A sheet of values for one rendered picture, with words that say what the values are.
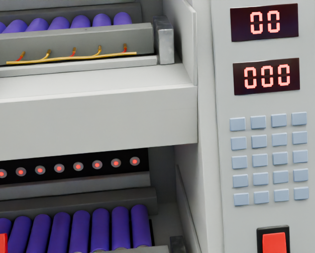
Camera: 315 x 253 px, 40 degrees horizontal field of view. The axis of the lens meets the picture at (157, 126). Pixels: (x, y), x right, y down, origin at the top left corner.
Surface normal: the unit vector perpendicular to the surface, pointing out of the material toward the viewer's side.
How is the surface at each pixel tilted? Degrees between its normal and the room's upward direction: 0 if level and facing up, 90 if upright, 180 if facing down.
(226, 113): 90
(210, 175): 90
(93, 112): 107
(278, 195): 90
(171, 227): 17
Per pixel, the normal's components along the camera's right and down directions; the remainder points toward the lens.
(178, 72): -0.05, -0.90
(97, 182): 0.09, 0.43
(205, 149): 0.07, 0.15
